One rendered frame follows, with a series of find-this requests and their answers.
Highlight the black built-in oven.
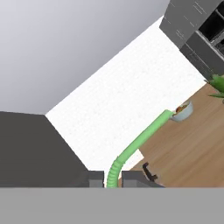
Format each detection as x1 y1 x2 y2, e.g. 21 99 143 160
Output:
197 8 224 58

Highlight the white bowl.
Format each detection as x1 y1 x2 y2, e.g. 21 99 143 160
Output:
170 100 194 123

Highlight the small black hooked object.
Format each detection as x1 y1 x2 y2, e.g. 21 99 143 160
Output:
142 162 159 182

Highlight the green potted plant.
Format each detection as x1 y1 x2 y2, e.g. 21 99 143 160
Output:
204 73 224 103

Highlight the brown food in bowl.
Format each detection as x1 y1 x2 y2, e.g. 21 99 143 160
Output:
175 103 190 115

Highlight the large dark grey cabinet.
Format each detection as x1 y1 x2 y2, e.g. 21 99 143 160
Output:
0 110 89 188

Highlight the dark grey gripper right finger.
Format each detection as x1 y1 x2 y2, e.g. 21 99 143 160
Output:
121 170 165 188

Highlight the dark grey cupboard run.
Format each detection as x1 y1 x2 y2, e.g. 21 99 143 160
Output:
158 0 224 81

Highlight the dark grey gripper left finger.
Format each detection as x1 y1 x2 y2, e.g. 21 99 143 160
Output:
76 170 105 188

